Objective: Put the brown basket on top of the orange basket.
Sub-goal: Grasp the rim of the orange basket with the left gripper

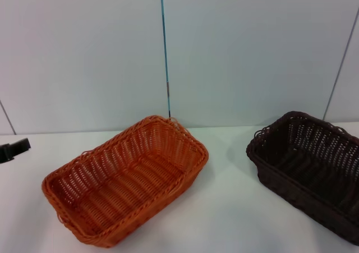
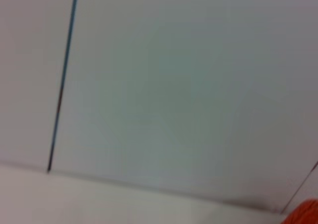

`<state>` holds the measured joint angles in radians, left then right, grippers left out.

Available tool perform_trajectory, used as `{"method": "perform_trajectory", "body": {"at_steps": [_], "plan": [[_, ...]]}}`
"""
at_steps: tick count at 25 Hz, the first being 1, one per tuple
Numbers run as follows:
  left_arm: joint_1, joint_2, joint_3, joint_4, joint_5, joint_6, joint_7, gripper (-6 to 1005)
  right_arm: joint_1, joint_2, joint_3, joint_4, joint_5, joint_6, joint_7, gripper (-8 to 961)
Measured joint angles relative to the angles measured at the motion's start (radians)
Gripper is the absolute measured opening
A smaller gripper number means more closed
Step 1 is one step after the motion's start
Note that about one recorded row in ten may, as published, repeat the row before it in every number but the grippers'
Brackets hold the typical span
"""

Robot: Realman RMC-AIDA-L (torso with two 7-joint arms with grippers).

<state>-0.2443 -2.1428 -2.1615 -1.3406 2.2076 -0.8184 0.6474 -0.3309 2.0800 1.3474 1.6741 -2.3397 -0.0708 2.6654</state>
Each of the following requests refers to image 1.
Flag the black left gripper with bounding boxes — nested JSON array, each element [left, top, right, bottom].
[[0, 137, 31, 164]]

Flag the orange woven plastic basket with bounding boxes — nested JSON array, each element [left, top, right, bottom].
[[41, 114, 210, 249]]

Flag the dark brown woven plastic basket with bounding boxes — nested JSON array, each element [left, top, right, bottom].
[[246, 111, 359, 247]]

